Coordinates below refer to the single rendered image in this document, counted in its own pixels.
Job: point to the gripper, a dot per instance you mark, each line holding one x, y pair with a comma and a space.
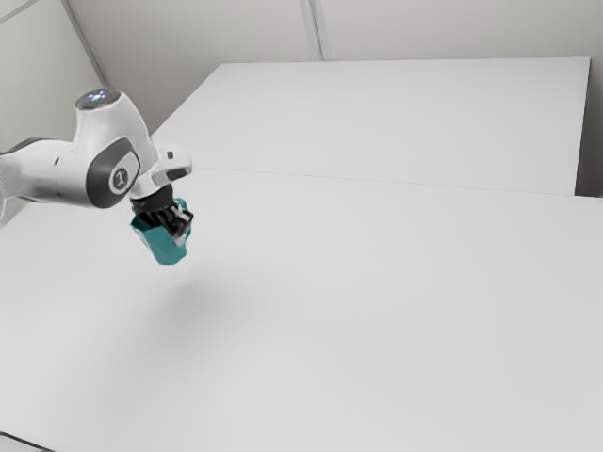
155, 200

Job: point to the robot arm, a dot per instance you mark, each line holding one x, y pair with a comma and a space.
52, 169

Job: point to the teal faceted mug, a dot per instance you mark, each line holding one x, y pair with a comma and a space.
165, 246

